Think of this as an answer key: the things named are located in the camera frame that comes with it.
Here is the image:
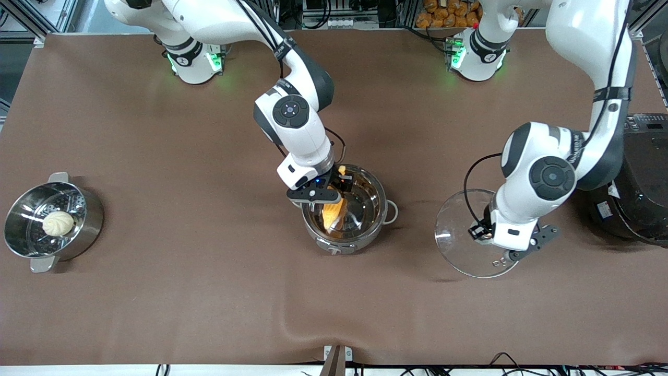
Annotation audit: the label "steel pot with loop handles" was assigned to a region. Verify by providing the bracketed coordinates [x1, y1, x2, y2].
[301, 164, 399, 256]

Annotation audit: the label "brown table mat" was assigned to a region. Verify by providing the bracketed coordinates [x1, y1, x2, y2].
[0, 28, 668, 366]

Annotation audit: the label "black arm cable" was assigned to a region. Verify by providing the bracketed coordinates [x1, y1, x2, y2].
[463, 0, 635, 226]
[235, 0, 347, 163]

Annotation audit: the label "basket of bread rolls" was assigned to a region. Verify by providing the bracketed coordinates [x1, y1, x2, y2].
[415, 0, 524, 29]

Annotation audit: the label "steel steamer pot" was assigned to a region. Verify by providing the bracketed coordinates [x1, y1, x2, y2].
[3, 172, 105, 274]

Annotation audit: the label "round glass pot lid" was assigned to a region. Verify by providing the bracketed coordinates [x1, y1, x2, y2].
[434, 189, 523, 279]

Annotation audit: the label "grey camera bracket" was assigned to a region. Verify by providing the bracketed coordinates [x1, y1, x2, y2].
[319, 344, 354, 376]

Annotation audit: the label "black floor cables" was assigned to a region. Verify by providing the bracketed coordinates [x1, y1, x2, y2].
[154, 352, 668, 376]

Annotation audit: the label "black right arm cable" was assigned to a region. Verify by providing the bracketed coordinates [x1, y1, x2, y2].
[235, 0, 347, 163]

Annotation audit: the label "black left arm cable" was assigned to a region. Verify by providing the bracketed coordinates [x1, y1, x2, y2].
[463, 0, 635, 226]

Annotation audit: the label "white steamed bun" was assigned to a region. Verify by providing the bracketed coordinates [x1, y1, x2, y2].
[42, 210, 75, 237]

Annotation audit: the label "yellow corn cob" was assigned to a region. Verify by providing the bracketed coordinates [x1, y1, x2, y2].
[322, 166, 348, 233]

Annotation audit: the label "black rice cooker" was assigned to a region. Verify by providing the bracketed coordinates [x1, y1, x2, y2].
[589, 112, 668, 248]

